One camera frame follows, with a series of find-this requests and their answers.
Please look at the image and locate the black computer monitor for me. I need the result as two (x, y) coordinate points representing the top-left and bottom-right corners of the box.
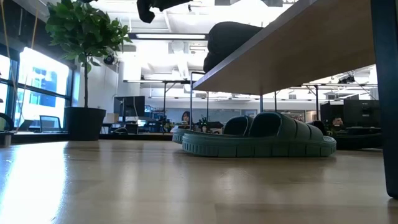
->
(343, 99), (382, 128)

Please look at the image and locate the metal framed workbench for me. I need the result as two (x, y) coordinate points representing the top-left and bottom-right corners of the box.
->
(124, 80), (194, 125)

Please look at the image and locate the black ceiling spotlight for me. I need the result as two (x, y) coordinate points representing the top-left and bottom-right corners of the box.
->
(338, 74), (356, 85)

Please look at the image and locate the green slide sandal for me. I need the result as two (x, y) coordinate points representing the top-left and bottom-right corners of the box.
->
(172, 114), (255, 145)
(182, 111), (338, 158)

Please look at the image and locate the large black slide sandal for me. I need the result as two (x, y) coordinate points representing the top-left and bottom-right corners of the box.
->
(203, 51), (233, 74)
(206, 21), (264, 57)

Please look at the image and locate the wooden shelf with black legs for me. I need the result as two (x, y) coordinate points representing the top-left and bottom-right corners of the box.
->
(189, 0), (398, 200)

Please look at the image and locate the green plant in black pot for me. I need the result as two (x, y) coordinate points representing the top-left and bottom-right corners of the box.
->
(45, 0), (133, 141)

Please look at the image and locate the black desk monitor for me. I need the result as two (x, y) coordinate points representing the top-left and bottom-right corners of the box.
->
(113, 95), (146, 118)

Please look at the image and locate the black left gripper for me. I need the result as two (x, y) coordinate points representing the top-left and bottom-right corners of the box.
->
(136, 0), (193, 24)

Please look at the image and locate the long ceiling light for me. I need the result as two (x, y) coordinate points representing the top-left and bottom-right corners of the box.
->
(129, 32), (208, 40)

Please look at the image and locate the black curved handle clamp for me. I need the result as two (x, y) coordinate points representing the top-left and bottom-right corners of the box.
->
(0, 111), (16, 147)

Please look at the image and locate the large bright window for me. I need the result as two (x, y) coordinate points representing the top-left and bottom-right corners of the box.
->
(0, 46), (75, 133)

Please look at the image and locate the mesh office chair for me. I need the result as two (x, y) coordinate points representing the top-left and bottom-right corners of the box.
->
(39, 114), (63, 133)

